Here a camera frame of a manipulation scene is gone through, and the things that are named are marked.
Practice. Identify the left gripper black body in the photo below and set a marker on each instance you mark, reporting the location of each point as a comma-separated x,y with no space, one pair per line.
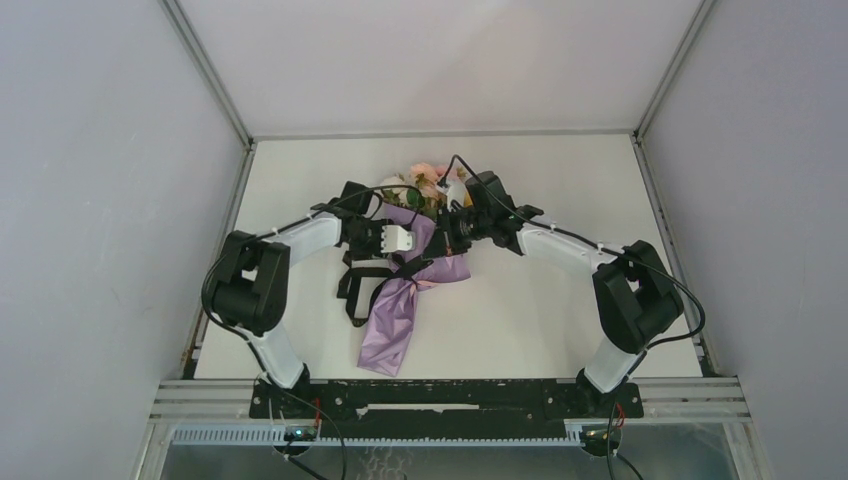
368,241

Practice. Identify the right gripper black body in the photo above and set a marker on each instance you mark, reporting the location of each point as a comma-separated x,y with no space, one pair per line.
461,227

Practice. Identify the white fake flower stem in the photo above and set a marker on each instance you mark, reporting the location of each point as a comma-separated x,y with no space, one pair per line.
394,190

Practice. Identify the pink fake flower stem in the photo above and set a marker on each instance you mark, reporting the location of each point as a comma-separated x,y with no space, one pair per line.
430,185

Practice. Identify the pink wrapping paper sheet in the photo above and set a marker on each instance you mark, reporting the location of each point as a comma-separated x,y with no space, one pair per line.
391,321

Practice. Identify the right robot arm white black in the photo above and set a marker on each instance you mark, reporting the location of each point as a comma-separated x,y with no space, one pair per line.
636,298

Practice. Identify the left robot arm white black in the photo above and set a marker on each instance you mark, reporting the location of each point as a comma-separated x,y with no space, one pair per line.
245,291

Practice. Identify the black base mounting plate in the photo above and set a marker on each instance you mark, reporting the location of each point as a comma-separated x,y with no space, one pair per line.
502,409

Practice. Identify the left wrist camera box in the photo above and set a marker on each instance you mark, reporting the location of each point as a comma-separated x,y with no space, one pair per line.
396,238

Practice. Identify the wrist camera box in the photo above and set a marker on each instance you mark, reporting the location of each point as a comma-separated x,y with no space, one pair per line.
456,194
396,238

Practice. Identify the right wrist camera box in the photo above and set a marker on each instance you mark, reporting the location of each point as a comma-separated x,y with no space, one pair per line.
456,194

